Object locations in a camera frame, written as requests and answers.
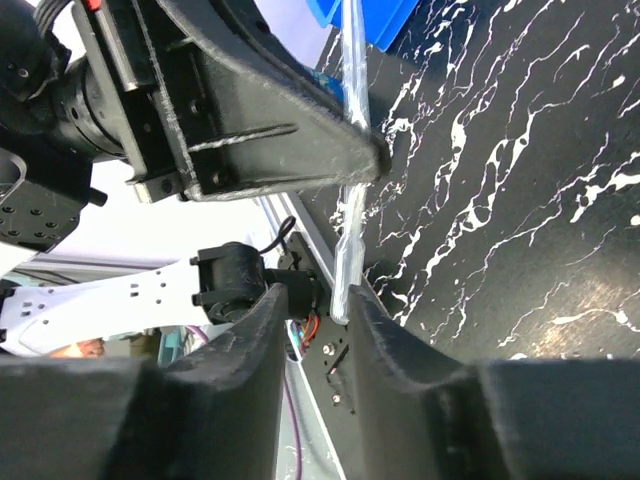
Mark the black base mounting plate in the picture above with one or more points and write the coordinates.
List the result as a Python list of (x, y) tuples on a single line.
[(326, 357)]

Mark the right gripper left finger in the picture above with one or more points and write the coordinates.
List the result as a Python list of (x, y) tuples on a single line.
[(214, 414)]

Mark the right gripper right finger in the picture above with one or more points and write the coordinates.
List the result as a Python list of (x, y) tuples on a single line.
[(424, 415)]

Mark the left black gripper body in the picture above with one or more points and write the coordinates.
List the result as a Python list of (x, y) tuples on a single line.
[(120, 100)]

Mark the blue divided organizer tray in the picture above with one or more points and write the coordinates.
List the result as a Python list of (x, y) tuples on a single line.
[(383, 19)]

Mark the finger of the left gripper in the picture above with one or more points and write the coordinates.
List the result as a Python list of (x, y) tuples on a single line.
[(275, 128)]

